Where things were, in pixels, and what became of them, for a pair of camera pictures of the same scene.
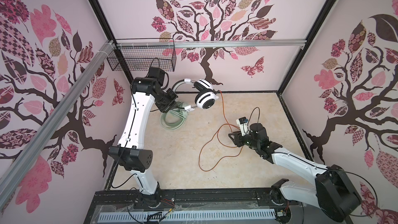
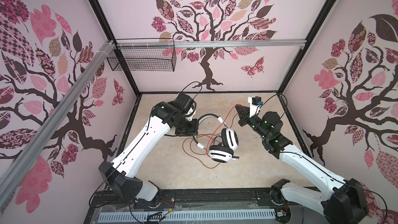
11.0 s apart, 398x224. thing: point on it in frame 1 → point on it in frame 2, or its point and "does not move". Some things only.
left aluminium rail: x=13 y=169 does not move
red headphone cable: x=217 y=129 → x=206 y=150
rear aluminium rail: x=210 y=43 does not move
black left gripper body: x=165 y=100 → x=185 y=127
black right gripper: x=238 y=138 → x=245 y=111
